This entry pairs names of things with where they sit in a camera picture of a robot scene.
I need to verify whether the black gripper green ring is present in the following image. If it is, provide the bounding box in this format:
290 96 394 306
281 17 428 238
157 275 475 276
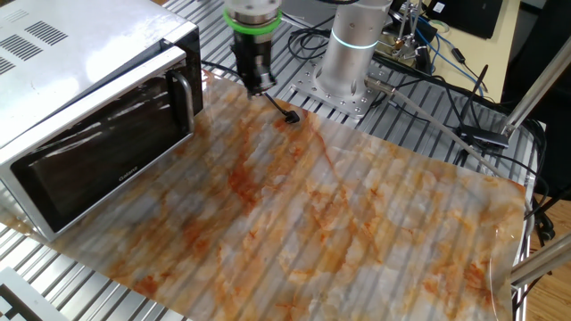
222 8 284 98

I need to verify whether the silver microwave oven body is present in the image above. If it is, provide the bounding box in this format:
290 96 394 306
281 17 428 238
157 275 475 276
0 0 205 224

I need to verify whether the orange marble pattern mat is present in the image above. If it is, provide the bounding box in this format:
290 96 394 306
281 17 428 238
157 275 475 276
0 69 530 321

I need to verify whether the small metal brass stand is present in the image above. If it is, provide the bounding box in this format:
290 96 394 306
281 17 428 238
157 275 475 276
387 0 429 62

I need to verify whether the black laptop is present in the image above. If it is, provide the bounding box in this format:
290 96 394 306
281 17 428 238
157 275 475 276
426 0 505 40

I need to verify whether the yellow wooden desk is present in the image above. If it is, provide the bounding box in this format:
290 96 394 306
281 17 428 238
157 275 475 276
374 0 521 103

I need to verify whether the black white marker sheet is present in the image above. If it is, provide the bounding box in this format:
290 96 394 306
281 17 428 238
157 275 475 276
0 266 68 321

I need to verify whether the black power cable with plug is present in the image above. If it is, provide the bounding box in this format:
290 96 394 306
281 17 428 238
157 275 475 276
203 60 301 125

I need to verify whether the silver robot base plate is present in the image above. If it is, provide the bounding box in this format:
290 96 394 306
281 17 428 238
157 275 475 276
289 57 389 120

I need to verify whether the black looped cable bundle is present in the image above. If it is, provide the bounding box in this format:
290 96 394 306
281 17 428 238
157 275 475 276
283 15 335 62

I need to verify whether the grey hose with metal connector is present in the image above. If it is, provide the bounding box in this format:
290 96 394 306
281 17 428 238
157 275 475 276
364 76 536 251

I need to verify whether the blue cable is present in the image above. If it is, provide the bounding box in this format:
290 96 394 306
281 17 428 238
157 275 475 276
417 26 485 97

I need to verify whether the black clamp mount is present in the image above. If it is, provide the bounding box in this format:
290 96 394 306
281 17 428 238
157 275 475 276
457 124 510 151

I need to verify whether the aluminium frame strut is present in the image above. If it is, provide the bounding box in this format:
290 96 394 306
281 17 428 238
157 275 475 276
501 35 571 137
508 231 571 289

